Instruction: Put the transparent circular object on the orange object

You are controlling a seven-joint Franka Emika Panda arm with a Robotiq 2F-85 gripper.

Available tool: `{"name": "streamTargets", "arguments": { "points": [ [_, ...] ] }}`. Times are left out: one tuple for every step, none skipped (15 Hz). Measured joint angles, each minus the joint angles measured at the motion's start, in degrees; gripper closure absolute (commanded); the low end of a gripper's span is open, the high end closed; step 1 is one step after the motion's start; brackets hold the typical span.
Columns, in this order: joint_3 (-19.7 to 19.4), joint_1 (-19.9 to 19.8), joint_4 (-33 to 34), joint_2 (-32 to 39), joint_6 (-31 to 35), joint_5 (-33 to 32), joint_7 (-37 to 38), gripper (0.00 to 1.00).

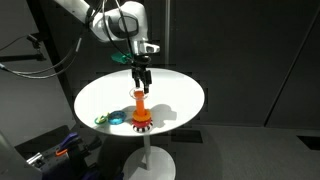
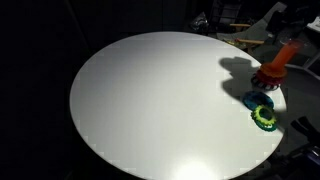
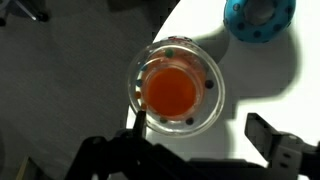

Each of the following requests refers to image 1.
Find red ring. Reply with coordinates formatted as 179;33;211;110
131;116;153;127

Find green spiky ring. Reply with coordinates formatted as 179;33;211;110
98;112;111;124

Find thin black cable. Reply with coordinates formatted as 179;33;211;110
0;35;29;52

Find blue dotted ring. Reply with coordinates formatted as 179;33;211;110
108;110;128;126

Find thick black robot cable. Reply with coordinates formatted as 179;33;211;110
0;35;84;76
0;46;79;80

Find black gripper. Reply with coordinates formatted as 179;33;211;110
130;55;154;95

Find white table pedestal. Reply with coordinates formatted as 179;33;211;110
122;133;177;180

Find silver vertical pole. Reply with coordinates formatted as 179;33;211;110
164;0;172;69

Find black mounting platform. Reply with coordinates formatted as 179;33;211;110
14;124;103;180

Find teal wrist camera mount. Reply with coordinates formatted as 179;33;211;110
110;52;134;65

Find blue clamp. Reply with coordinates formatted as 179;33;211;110
81;169;102;180
59;132;82;150
25;151;45;168

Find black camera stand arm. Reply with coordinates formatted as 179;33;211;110
0;33;47;64

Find teal ring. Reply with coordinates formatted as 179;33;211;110
93;115;108;126

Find orange bumpy ring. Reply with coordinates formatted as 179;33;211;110
131;108;152;122

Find black white striped base ring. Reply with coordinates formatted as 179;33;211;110
131;120;155;134

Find red clamp handle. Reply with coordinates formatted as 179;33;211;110
54;147;70;157

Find grey rounded housing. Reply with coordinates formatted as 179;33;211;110
0;130;34;180

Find orange stacking peg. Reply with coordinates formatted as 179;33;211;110
134;95;147;115

